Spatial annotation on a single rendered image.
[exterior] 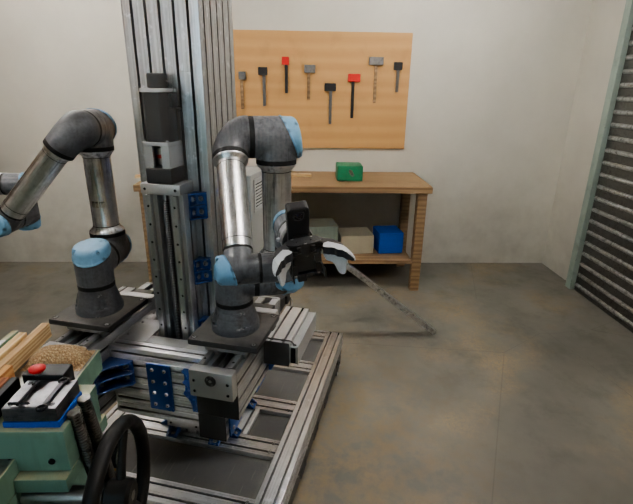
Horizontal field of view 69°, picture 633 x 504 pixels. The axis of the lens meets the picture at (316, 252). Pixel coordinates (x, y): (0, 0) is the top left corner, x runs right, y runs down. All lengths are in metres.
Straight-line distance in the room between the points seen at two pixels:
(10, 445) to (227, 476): 0.99
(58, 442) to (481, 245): 4.01
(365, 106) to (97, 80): 2.17
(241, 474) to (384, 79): 3.14
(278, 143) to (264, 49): 2.74
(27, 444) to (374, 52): 3.58
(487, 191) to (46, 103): 3.80
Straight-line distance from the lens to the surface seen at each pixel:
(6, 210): 1.72
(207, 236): 1.58
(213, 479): 1.88
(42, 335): 1.41
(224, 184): 1.22
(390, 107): 4.05
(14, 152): 4.70
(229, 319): 1.43
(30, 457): 1.05
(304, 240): 0.94
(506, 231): 4.59
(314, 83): 3.98
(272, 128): 1.29
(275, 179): 1.32
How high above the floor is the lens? 1.54
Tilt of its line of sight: 20 degrees down
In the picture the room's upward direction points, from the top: 1 degrees clockwise
